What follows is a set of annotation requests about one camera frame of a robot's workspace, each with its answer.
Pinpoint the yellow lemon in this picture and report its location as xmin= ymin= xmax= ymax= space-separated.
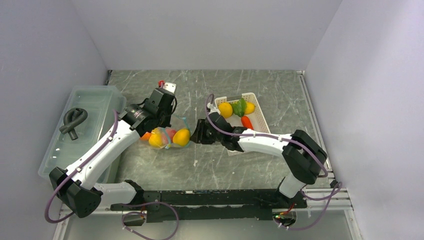
xmin=218 ymin=102 xmax=233 ymax=119
xmin=148 ymin=131 xmax=167 ymax=148
xmin=172 ymin=128 xmax=191 ymax=147

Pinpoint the clear zip top bag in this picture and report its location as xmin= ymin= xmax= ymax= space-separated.
xmin=140 ymin=115 xmax=191 ymax=150

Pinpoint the orange tangerine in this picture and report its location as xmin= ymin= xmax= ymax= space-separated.
xmin=140 ymin=132 xmax=152 ymax=141

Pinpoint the yellow lemon front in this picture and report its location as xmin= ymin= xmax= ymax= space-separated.
xmin=148 ymin=131 xmax=167 ymax=148

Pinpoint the pink peach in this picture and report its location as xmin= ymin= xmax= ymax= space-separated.
xmin=165 ymin=128 xmax=177 ymax=142

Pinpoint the yellow fruit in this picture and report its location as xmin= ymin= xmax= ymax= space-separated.
xmin=244 ymin=102 xmax=256 ymax=115

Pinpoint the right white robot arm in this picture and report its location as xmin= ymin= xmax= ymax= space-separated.
xmin=190 ymin=112 xmax=328 ymax=208

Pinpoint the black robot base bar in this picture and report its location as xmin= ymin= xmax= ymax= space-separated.
xmin=110 ymin=188 xmax=307 ymax=223

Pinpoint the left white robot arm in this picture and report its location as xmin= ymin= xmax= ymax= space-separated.
xmin=49 ymin=82 xmax=178 ymax=218

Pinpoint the orange carrot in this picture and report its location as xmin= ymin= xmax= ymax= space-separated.
xmin=240 ymin=115 xmax=254 ymax=130

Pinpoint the green leafy vegetable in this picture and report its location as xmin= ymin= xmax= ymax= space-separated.
xmin=230 ymin=98 xmax=247 ymax=118

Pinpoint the white plastic basket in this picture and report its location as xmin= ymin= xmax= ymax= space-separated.
xmin=214 ymin=92 xmax=271 ymax=157

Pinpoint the clear plastic storage box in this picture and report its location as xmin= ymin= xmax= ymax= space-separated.
xmin=38 ymin=85 xmax=127 ymax=180

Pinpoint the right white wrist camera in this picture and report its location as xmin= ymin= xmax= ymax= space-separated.
xmin=206 ymin=102 xmax=221 ymax=114

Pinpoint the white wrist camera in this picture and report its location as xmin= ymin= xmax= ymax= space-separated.
xmin=158 ymin=80 xmax=177 ymax=94
xmin=206 ymin=102 xmax=221 ymax=114

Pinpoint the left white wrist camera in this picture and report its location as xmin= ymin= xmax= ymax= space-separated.
xmin=158 ymin=80 xmax=177 ymax=94

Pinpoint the grey corrugated hose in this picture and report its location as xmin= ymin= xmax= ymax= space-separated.
xmin=59 ymin=107 xmax=89 ymax=141

